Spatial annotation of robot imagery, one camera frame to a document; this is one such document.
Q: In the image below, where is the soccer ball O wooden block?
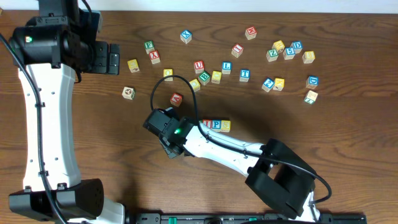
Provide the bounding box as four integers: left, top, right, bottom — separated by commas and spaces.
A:
122, 86, 136, 100

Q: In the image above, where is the yellow O wooden block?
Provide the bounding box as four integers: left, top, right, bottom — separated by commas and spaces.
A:
164, 68, 174, 82

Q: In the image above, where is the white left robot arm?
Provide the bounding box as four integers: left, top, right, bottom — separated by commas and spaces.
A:
4, 0, 130, 223

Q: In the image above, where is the red A wooden block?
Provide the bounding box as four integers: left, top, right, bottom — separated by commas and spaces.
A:
170, 93, 183, 107

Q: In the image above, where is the blue P wooden block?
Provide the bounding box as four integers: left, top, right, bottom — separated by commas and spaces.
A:
211, 119, 221, 132

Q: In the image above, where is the yellow block mid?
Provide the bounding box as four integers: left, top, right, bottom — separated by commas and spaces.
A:
221, 120, 231, 133

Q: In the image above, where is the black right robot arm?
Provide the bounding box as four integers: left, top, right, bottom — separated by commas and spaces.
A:
143, 108, 320, 222

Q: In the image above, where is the yellow block beside B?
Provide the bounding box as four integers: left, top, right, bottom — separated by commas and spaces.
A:
211, 71, 222, 84

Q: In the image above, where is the blue D block right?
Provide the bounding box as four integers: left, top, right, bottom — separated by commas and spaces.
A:
305, 76, 319, 90

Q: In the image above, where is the yellow 8 wooden block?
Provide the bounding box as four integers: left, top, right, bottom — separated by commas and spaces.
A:
302, 51, 315, 64

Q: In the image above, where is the green B wooden block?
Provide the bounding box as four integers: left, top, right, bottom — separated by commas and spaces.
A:
198, 71, 211, 85

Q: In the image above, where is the blue d block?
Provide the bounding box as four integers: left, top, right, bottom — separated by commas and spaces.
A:
290, 41, 303, 54
305, 76, 319, 90

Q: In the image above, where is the blue T wooden block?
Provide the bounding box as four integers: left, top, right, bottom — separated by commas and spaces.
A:
239, 69, 251, 82

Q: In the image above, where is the blue 2 wooden block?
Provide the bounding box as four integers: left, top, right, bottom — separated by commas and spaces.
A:
262, 78, 275, 92

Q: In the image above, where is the red U block centre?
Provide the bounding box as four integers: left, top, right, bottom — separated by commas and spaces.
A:
194, 60, 205, 74

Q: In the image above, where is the yellow G wooden block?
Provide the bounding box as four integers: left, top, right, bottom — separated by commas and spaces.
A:
127, 59, 140, 73

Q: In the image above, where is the blue D block upper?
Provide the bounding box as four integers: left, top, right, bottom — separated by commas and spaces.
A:
290, 41, 303, 54

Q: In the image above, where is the blue X wooden block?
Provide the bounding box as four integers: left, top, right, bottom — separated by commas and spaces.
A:
180, 30, 192, 44

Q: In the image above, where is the red block far back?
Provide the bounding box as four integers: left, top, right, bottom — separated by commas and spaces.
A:
245, 26, 257, 40

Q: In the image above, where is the blue 5 wooden block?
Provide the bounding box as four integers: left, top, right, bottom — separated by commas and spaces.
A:
283, 47, 295, 60

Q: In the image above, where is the blue L wooden block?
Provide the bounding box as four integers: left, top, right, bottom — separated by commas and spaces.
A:
221, 62, 232, 75

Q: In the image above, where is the green white Z block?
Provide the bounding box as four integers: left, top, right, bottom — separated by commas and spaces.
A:
304, 90, 318, 105

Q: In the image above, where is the green F wooden block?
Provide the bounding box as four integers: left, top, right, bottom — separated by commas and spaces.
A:
144, 40, 155, 54

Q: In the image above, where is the red X wooden block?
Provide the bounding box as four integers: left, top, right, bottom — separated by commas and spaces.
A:
149, 50, 160, 64

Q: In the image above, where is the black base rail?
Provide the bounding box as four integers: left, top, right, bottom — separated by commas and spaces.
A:
124, 213, 368, 224

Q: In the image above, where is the green Z wooden block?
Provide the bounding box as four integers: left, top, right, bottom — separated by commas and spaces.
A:
266, 49, 279, 62

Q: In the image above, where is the yellow hammer wooden block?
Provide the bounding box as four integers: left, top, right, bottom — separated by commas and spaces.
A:
273, 78, 285, 91

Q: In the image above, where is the red i block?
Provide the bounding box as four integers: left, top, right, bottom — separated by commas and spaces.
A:
202, 119, 212, 128
231, 44, 244, 58

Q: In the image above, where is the yellow block behind Z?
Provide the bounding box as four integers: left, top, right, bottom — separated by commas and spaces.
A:
272, 40, 285, 54

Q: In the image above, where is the yellow acorn wooden block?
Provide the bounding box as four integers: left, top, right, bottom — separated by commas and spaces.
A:
189, 79, 201, 92

